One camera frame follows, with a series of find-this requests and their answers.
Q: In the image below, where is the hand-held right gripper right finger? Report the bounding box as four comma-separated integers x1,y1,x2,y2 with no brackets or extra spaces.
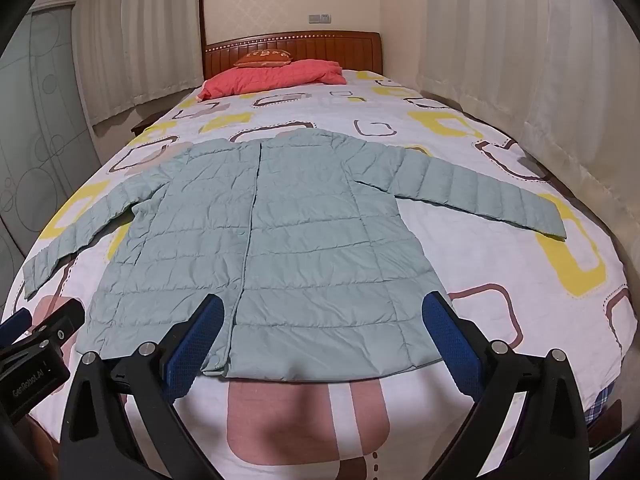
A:
421,292,592,480

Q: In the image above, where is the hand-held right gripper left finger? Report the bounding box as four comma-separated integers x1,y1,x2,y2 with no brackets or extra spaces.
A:
60,293,226,480

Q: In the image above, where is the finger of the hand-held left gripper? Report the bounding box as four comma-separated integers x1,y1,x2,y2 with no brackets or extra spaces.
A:
0,308,32,346
27,298,87,357

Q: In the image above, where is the light green quilted down jacket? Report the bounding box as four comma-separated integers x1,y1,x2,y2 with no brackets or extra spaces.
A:
22,127,568,380

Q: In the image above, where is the bed with patterned sheet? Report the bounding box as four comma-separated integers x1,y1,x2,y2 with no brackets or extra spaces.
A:
0,67,636,480

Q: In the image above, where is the blue plaid cloth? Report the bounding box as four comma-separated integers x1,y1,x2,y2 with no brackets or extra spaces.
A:
585,380,622,433

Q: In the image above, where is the frosted glass wardrobe door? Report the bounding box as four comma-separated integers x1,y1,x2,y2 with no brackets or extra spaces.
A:
0,5,103,281

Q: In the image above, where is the orange cushion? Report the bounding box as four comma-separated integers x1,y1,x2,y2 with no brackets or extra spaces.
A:
234,50,292,68

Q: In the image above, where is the cream curtain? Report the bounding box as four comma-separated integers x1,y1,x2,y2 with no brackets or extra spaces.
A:
415,0,640,201
72,0,206,128

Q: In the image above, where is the wooden bed headboard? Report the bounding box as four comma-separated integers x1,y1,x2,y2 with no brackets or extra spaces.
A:
201,31,385,82

